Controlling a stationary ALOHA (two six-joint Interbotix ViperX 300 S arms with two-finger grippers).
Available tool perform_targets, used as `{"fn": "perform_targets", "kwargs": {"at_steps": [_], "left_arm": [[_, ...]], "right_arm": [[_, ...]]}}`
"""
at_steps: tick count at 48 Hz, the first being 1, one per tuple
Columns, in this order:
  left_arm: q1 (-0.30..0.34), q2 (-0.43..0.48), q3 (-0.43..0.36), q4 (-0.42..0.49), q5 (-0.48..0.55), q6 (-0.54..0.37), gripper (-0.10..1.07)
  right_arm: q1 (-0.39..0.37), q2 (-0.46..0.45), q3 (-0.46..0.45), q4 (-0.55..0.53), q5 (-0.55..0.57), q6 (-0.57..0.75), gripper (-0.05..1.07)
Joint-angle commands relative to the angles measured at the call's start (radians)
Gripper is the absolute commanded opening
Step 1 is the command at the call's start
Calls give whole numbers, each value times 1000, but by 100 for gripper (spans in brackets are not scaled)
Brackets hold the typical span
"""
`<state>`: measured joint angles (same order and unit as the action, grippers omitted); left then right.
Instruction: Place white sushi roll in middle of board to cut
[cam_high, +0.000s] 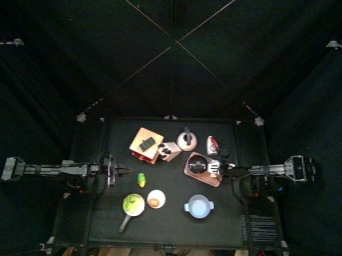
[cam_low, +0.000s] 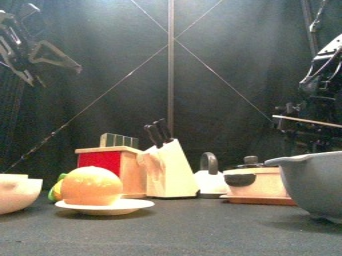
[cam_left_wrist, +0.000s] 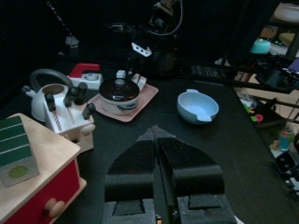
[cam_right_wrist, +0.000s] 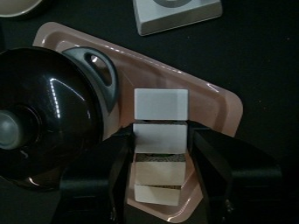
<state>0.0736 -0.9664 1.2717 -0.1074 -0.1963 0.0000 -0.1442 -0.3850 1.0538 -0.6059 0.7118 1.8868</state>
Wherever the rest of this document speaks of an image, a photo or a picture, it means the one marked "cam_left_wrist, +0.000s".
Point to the blue bottle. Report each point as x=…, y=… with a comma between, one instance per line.
x=286, y=140

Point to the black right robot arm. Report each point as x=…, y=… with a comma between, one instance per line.
x=163, y=55

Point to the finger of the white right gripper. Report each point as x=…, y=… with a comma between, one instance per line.
x=142, y=49

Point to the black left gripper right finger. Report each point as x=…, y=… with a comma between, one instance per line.
x=191, y=166

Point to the white bowl on shelf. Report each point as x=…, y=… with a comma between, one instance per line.
x=287, y=12

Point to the pink square tray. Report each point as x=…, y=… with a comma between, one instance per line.
x=146, y=96

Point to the white toy knife block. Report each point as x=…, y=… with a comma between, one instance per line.
x=72, y=122

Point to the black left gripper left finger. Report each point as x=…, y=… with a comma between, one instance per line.
x=130, y=163

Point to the wooden box with red drawer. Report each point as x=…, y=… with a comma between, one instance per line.
x=51, y=163

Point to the teal cup on shelf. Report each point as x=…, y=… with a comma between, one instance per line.
x=259, y=46

